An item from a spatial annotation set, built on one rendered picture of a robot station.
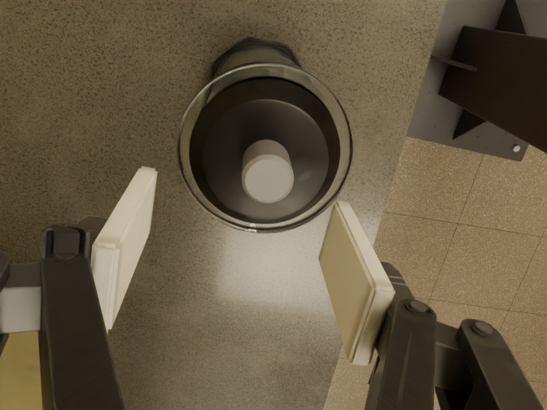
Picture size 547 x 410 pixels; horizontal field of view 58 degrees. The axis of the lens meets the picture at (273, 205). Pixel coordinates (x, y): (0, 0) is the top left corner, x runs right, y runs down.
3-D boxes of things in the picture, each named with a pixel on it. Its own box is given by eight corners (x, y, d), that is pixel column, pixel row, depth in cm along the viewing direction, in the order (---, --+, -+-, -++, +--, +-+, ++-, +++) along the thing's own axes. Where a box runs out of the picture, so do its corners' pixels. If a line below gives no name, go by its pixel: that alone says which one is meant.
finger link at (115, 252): (110, 334, 15) (84, 331, 15) (150, 233, 21) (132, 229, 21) (119, 247, 14) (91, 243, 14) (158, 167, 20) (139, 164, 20)
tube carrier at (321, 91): (198, 133, 51) (167, 220, 32) (212, 23, 47) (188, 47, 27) (299, 150, 52) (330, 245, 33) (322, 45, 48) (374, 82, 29)
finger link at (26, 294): (68, 348, 13) (-52, 333, 13) (115, 255, 18) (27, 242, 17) (72, 301, 12) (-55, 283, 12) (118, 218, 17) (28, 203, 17)
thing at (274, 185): (183, 197, 33) (169, 242, 27) (204, 58, 30) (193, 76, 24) (315, 219, 34) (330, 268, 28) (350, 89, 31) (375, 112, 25)
